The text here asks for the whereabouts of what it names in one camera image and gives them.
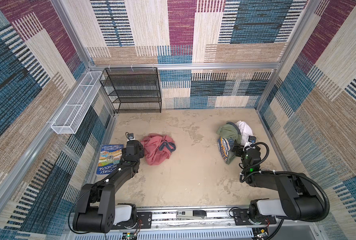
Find white cloth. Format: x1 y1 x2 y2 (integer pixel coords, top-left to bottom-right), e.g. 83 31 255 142
235 121 253 146

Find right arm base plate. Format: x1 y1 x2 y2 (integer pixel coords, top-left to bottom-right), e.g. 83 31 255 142
230 208 277 226

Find black corrugated cable conduit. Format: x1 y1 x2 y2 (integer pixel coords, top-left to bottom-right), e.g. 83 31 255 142
274 170 330 223

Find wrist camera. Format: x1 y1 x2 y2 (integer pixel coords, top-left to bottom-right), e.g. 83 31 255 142
246 136 257 146
125 132 135 141

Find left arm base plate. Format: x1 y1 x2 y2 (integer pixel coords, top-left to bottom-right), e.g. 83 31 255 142
112 212 153 230

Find black wire mesh shelf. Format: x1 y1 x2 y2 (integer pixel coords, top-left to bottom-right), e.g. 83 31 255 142
101 67 162 114

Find grey handheld device on rail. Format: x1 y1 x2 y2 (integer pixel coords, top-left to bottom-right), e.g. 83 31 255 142
176 210 207 220

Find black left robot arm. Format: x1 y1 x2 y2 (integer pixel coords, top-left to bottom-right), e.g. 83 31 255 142
68 140 145 234

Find red cloth garment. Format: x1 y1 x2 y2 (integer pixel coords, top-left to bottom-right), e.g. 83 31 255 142
141 134 177 166

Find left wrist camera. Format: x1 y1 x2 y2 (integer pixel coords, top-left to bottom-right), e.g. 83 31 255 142
125 132 135 141

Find white wire mesh basket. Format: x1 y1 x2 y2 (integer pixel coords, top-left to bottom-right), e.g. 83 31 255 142
51 72 103 135

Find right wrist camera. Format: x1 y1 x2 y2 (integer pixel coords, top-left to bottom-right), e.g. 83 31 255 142
246 136 257 146

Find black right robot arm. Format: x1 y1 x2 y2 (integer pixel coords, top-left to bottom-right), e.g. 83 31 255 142
231 142 330 224

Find blue illustrated children's book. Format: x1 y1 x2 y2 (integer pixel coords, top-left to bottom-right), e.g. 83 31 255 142
96 145 124 176

